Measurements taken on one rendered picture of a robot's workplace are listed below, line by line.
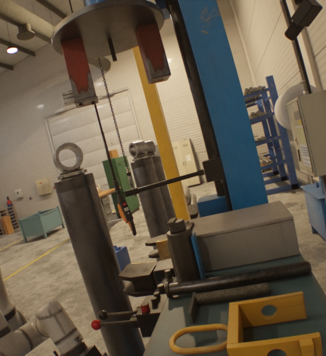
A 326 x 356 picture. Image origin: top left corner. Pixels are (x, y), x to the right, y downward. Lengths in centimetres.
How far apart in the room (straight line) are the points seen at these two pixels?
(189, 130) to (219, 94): 1081
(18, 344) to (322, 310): 87
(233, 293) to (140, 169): 212
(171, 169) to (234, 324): 352
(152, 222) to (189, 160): 884
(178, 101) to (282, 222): 1146
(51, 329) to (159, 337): 42
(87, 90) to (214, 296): 109
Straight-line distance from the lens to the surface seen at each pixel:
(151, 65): 154
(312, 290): 81
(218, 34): 141
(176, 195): 407
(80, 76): 152
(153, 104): 409
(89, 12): 140
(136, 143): 282
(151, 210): 282
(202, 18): 144
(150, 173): 280
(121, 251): 433
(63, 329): 104
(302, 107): 156
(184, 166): 1164
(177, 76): 1246
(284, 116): 186
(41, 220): 925
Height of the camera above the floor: 146
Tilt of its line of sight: 5 degrees down
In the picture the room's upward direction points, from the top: 15 degrees counter-clockwise
